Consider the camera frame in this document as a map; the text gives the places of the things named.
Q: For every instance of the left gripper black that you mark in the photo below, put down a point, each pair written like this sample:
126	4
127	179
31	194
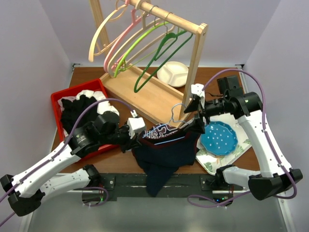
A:
130	143

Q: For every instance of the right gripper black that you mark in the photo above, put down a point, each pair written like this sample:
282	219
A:
197	126

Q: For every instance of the light blue wire hanger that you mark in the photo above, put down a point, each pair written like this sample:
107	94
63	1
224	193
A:
171	120

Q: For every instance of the navy tank top red trim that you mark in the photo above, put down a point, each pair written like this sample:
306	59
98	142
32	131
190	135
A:
162	151

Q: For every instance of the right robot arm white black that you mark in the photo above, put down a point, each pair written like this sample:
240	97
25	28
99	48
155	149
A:
276	177

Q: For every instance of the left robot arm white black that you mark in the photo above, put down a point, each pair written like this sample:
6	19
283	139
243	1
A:
26	191

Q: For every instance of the wooden hanger rack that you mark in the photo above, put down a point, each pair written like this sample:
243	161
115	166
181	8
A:
155	100

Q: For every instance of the dark green hanger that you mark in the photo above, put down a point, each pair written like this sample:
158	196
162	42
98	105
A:
167	42

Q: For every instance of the natural wooden hanger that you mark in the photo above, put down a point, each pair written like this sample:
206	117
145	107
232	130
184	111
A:
100	42

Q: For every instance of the lime green hanger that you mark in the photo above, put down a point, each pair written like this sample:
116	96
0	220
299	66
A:
127	63

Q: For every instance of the beige plastic hanger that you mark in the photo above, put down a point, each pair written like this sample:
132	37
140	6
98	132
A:
126	44

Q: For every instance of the pink plastic hanger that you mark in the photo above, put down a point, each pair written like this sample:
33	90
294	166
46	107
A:
134	22

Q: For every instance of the blue dotted plate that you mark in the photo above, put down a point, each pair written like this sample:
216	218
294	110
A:
219	138

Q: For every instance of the white garment in bin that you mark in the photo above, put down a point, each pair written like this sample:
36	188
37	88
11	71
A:
98	95

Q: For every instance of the white divided dish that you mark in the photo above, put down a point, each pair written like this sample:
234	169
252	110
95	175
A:
173	73

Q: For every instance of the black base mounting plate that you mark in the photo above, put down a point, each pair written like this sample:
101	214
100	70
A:
178	186

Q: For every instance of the black garment in bin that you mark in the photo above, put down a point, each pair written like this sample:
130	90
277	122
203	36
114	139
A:
73	110

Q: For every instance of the red plastic bin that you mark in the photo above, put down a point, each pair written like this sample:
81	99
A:
93	88

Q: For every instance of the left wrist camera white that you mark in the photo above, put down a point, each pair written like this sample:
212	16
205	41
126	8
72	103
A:
136	124

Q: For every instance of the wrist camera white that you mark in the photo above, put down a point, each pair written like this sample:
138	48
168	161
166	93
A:
136	124
198	90

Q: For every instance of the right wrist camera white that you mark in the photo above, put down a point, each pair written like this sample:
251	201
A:
198	90

